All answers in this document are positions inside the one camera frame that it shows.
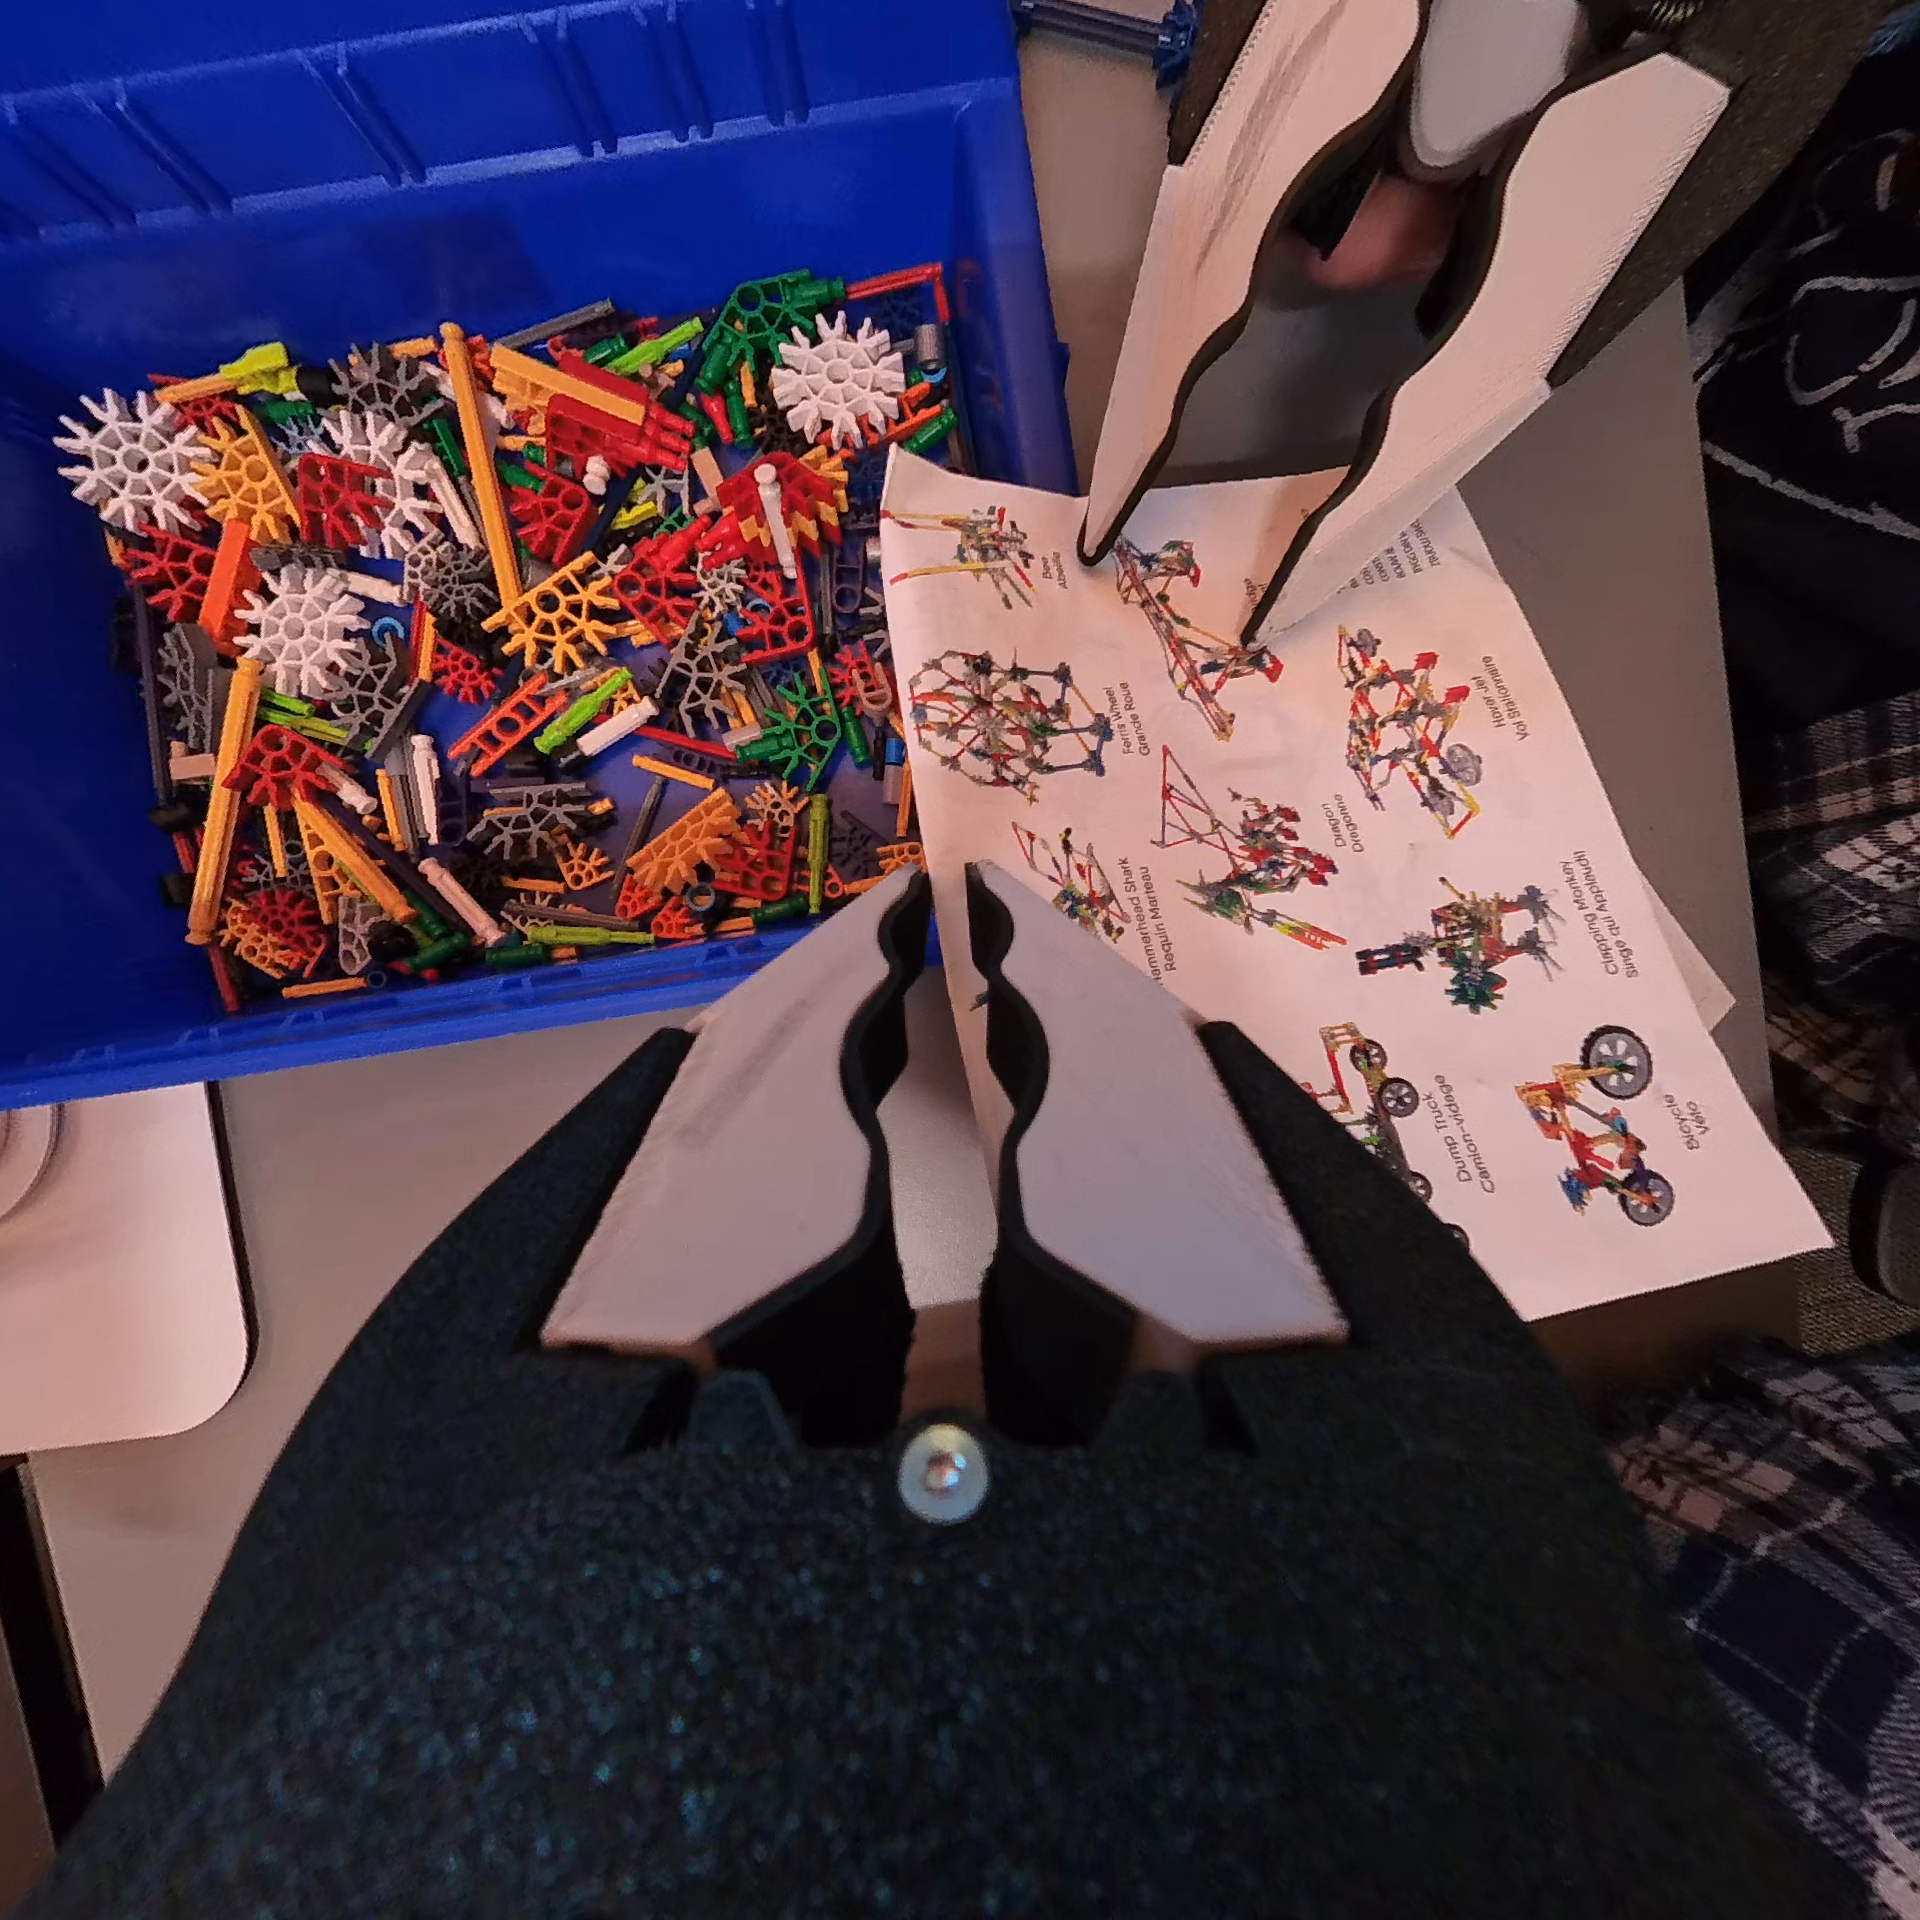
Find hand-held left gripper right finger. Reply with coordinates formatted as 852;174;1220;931
964;862;1352;1444

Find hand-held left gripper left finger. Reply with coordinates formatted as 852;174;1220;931
537;867;934;1448

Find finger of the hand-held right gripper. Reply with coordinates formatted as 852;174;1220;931
1078;0;1427;568
1240;34;1735;644

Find printed instruction sheet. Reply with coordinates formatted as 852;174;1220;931
878;444;1840;1327

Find person's right hand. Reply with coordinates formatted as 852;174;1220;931
1327;164;1487;292

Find colourful construction toy model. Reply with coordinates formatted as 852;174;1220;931
1012;0;1204;82

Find dark printed garment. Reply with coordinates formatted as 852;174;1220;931
1687;90;1920;738

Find white flat base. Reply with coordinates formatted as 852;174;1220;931
0;1080;254;1457

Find pile of colourful construction pieces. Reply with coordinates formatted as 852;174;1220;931
52;264;964;1005

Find plaid trousers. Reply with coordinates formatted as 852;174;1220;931
1588;707;1920;1920

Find blue plastic bin with label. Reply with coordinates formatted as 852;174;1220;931
0;0;1080;1112

